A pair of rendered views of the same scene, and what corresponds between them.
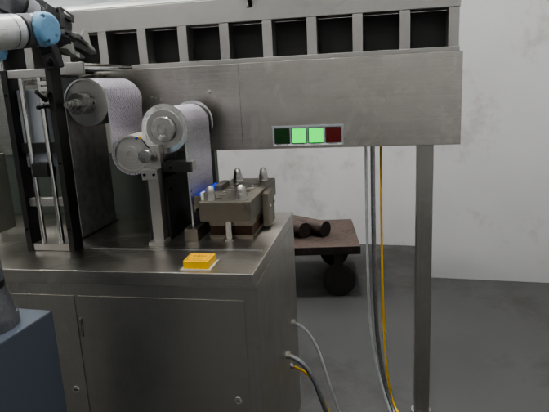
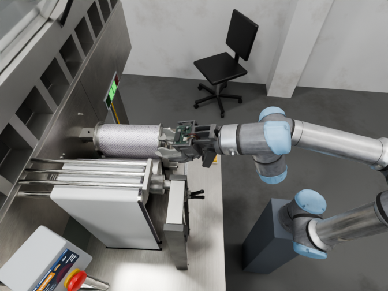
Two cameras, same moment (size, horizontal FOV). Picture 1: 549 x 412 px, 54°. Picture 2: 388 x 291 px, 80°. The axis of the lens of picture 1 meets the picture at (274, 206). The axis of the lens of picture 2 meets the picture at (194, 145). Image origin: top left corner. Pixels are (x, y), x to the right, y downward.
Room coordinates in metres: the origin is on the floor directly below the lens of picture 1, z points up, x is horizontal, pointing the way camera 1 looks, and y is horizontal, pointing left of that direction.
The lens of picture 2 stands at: (1.60, 0.94, 2.02)
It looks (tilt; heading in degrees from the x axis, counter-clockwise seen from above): 53 degrees down; 261
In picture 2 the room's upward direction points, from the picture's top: straight up
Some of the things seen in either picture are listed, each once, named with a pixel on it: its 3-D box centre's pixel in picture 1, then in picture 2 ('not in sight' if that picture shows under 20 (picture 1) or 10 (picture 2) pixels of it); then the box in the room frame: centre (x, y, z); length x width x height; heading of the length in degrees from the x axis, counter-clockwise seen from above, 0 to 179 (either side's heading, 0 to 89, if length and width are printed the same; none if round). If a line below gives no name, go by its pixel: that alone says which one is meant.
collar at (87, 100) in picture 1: (82, 103); (155, 184); (1.67, 0.57, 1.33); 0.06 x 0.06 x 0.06; 79
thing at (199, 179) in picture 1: (200, 167); not in sight; (1.75, 0.24, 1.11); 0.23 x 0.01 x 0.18; 169
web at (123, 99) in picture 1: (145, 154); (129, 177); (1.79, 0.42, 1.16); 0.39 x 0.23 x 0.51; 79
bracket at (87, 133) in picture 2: not in sight; (88, 133); (1.93, 0.26, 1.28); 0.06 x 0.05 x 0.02; 169
